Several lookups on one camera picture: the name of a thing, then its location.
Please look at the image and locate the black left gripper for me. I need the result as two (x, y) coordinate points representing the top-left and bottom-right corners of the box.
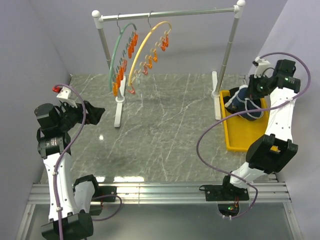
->
(57, 99), (105, 131)

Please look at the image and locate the navy blue underwear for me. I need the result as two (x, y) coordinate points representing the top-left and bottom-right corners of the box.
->
(223, 84), (262, 114)

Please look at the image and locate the pink end clothespin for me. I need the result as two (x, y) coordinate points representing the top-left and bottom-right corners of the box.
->
(126, 85), (136, 95)

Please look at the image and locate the yellow clip hanger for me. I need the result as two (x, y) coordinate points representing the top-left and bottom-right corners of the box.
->
(127, 21), (172, 87)

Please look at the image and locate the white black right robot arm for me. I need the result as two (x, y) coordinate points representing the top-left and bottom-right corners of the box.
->
(220, 57), (301, 200)

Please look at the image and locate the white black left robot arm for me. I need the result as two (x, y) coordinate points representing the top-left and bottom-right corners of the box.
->
(34, 101), (105, 240)

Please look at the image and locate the green clip hanger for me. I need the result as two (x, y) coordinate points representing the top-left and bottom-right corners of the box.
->
(109, 22), (139, 101)

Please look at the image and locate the metal clothes rack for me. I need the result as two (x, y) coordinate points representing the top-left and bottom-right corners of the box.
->
(91, 0), (246, 128)

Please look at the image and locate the yellow plastic tray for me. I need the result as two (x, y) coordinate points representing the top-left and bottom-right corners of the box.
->
(220, 90), (269, 152)

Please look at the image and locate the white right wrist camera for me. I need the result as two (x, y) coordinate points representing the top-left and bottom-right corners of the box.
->
(252, 56), (271, 78)

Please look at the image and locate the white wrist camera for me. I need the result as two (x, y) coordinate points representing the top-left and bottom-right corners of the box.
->
(52, 86), (78, 108)
(252, 56), (271, 78)

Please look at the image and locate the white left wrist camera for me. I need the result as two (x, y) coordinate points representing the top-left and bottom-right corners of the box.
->
(52, 86), (78, 108)

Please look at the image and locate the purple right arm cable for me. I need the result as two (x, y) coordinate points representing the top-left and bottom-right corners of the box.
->
(196, 51), (312, 220)

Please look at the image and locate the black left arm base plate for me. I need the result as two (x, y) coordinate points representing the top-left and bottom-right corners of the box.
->
(95, 185), (117, 203)

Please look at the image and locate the aluminium rail frame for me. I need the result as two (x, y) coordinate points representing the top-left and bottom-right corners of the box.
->
(17, 181), (303, 240)

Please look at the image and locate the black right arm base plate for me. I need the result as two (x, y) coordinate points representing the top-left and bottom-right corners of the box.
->
(198, 184), (250, 202)

